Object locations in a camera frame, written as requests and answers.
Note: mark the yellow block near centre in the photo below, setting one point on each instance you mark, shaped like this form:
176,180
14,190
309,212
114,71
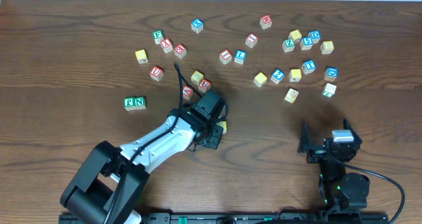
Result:
197,77

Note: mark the blue D block upper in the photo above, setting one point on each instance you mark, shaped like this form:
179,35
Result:
315,36

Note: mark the yellow block upper right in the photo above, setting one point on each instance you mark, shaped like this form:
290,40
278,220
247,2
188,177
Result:
295,36

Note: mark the red U block left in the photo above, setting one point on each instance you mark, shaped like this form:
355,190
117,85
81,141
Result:
156,73

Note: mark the red i block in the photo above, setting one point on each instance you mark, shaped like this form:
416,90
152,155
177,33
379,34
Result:
225,56
251,40

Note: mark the red X block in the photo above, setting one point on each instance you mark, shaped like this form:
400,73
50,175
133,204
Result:
166,45

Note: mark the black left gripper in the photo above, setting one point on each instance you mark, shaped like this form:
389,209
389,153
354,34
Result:
215,136

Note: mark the red u block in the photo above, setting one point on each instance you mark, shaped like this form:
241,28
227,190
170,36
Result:
204,85
156,73

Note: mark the red block top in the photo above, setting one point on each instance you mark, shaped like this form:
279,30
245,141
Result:
265,21

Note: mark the yellow snail picture block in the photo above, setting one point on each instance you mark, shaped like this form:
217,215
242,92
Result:
291,95

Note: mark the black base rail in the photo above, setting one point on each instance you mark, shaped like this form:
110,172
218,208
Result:
285,217

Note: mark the yellow 8 block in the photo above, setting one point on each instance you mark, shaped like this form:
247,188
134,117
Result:
327,47

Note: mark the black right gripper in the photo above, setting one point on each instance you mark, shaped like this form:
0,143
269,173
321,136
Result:
324,148

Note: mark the yellow hammer picture block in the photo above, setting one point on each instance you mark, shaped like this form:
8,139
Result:
295,75

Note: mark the blue D block right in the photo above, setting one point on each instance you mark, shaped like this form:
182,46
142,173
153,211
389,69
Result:
331,74

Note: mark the blue d block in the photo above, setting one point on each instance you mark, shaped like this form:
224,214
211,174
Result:
315,36
331,74

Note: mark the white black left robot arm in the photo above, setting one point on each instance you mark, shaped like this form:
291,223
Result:
107,186

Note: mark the yellow S block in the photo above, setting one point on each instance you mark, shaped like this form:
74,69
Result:
260,79

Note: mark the red E block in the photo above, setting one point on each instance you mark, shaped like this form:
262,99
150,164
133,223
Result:
180,51

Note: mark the green 7 block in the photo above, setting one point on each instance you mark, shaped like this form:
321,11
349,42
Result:
329,90

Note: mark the yellow block far left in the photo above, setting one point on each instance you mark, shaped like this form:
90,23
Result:
141,56

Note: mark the green Z block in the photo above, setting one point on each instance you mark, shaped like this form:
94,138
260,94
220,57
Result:
288,45

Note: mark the red U block centre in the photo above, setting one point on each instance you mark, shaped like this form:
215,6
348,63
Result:
204,85

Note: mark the blue 5 block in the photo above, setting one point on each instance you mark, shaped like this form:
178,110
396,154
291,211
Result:
306,43

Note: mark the red I block left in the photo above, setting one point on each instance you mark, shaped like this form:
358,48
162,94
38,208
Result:
225,56

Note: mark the blue X block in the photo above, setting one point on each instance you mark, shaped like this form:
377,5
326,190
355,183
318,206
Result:
197,25

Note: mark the blue T block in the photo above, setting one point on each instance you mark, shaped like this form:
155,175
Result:
308,67

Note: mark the green N block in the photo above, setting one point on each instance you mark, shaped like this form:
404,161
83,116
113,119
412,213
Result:
140,103

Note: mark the blue L block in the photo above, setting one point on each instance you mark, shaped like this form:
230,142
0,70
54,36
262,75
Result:
240,57

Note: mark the green F block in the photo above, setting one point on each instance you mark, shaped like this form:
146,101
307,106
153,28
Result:
158,36

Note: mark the green J block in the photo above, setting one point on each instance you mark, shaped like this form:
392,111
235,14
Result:
129,104

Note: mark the blue 2 block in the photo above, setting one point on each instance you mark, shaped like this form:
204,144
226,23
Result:
277,76

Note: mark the red I block upper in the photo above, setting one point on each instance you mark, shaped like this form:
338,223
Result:
251,40

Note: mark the red A block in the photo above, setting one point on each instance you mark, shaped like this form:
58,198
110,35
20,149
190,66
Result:
187,92

